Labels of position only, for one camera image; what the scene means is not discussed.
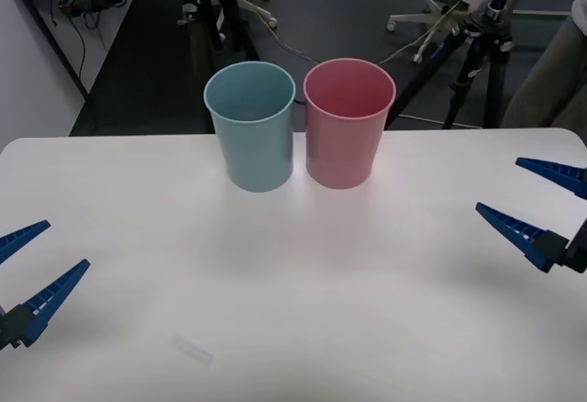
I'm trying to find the pale blue plastic bin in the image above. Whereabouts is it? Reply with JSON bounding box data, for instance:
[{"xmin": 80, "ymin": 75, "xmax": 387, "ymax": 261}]
[{"xmin": 203, "ymin": 61, "xmax": 296, "ymax": 194}]

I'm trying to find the person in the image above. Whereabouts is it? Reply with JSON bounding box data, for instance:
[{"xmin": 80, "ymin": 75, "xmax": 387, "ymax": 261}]
[{"xmin": 500, "ymin": 0, "xmax": 587, "ymax": 128}]

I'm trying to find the white chair wheel base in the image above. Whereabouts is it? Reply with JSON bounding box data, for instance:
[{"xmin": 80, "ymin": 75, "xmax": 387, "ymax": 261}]
[{"xmin": 236, "ymin": 0, "xmax": 279, "ymax": 29}]

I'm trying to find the white desk with wooden edge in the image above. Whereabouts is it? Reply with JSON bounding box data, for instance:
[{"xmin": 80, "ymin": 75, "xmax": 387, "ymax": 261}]
[{"xmin": 13, "ymin": 0, "xmax": 184, "ymax": 96}]

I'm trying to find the black tripod with clamps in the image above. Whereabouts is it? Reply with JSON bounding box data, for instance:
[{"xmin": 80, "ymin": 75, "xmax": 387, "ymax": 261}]
[{"xmin": 176, "ymin": 0, "xmax": 263, "ymax": 69}]

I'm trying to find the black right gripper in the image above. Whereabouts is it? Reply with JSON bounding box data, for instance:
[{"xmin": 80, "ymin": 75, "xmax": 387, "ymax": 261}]
[{"xmin": 475, "ymin": 156, "xmax": 587, "ymax": 275}]

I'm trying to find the beige floor cable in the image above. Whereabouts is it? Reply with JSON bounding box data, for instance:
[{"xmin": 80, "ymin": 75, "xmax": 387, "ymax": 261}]
[{"xmin": 236, "ymin": 0, "xmax": 469, "ymax": 66}]

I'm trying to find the pink plastic bin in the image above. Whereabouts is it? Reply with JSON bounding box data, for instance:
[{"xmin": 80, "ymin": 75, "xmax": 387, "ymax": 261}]
[{"xmin": 302, "ymin": 57, "xmax": 397, "ymax": 191}]

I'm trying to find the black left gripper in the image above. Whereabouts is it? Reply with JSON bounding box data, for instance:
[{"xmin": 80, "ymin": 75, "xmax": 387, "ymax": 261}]
[{"xmin": 0, "ymin": 220, "xmax": 92, "ymax": 352}]

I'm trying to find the large black tripod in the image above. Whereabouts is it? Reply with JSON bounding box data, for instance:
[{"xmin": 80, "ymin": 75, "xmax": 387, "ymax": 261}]
[{"xmin": 387, "ymin": 0, "xmax": 528, "ymax": 130}]

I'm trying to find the black hanging cable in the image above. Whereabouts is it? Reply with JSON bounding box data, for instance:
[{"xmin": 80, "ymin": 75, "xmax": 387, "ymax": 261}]
[{"xmin": 71, "ymin": 10, "xmax": 101, "ymax": 126}]

